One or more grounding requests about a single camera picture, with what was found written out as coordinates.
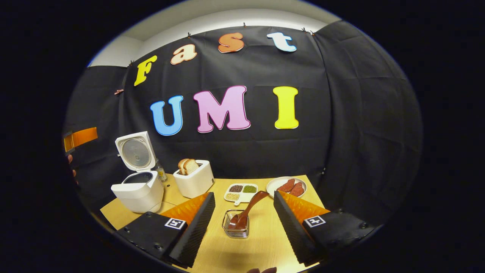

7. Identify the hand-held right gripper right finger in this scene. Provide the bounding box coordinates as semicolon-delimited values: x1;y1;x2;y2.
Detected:
274;191;375;266

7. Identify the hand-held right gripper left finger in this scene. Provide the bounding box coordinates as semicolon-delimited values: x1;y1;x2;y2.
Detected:
116;191;216;269

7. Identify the brown wooden spoon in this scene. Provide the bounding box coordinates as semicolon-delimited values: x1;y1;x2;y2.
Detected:
227;191;270;231

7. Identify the white rice cooker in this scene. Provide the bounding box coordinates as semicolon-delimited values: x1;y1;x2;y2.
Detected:
111;131;164;213

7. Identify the white toaster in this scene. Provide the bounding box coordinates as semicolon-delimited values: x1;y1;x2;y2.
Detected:
173;160;215;199

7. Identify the white round plate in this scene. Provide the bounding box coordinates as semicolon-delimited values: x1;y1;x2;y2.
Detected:
266;177;307;199

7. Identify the white divided bean dish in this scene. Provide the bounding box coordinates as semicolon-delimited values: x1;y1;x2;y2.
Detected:
224;184;258;206

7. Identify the small glass bottle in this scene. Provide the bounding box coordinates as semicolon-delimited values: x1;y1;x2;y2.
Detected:
155;158;168;182

